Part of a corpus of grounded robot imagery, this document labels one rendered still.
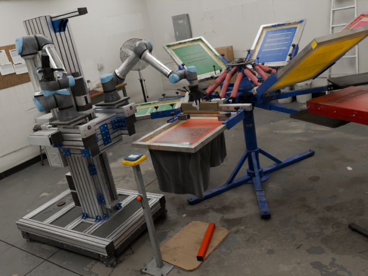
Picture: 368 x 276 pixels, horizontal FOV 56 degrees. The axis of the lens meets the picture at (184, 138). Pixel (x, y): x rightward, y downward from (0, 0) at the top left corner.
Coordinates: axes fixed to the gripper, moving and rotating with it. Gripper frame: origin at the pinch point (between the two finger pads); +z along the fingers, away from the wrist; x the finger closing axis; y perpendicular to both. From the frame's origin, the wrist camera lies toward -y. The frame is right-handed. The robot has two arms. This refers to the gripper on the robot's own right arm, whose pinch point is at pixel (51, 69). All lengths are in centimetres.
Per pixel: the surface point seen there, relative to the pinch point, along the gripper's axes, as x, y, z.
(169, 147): -71, 60, 7
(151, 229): -55, 125, -3
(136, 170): -47, 75, -3
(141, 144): -60, 62, -19
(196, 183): -88, 91, 13
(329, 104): -160, 36, 72
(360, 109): -158, 36, 94
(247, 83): -197, 32, -50
